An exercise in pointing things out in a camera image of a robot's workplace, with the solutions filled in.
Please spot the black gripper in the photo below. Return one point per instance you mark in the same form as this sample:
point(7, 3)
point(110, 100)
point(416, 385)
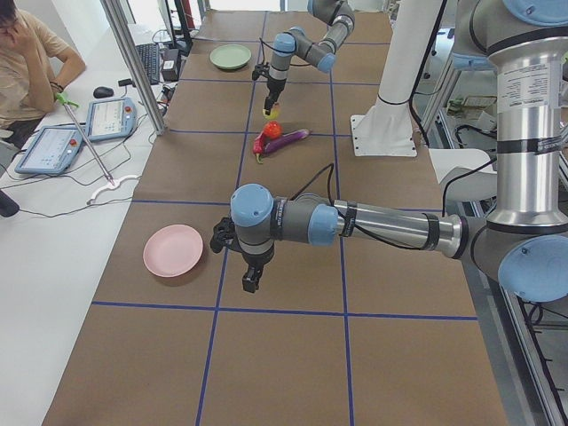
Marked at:
point(256, 259)
point(273, 88)

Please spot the yellow red peach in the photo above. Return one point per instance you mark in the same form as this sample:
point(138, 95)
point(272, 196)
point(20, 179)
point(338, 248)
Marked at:
point(273, 115)

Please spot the red orange peach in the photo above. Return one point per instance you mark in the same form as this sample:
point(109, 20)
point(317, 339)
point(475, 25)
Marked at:
point(272, 130)

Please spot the purple eggplant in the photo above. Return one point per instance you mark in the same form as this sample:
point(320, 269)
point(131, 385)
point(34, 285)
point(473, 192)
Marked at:
point(273, 145)

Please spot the red chili pepper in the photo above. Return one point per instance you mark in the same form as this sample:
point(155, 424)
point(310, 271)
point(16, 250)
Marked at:
point(259, 147)

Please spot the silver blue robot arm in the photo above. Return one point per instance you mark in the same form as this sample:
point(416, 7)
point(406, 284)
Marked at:
point(340, 21)
point(521, 243)

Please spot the green plate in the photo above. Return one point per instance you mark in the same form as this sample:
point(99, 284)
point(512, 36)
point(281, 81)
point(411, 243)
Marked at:
point(230, 56)

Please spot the pink plate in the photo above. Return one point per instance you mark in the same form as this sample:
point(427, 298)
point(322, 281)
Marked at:
point(173, 251)

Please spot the black keyboard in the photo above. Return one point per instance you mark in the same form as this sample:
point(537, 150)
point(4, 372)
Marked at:
point(150, 58)

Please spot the far teach pendant tablet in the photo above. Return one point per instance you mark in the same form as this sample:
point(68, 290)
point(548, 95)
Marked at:
point(110, 119)

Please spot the teach pendant tablet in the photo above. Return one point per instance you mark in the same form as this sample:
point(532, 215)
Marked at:
point(51, 152)
point(110, 119)

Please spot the black computer mouse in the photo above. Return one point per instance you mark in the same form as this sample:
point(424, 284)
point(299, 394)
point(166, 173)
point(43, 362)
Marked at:
point(103, 92)

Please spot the white chair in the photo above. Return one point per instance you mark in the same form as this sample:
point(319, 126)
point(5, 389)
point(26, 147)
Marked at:
point(445, 160)

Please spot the reacher grabber stick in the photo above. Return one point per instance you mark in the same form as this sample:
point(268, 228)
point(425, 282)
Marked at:
point(112, 183)

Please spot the near teach pendant tablet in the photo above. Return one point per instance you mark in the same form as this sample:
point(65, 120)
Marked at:
point(51, 152)

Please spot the seated person beige shirt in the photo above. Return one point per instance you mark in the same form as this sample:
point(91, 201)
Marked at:
point(36, 66)

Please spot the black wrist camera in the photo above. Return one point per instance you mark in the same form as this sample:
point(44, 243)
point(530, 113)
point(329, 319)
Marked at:
point(223, 235)
point(261, 70)

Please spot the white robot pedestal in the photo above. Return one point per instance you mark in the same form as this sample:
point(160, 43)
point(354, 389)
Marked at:
point(395, 80)

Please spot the aluminium frame post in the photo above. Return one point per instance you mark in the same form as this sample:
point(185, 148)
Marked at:
point(119, 25)

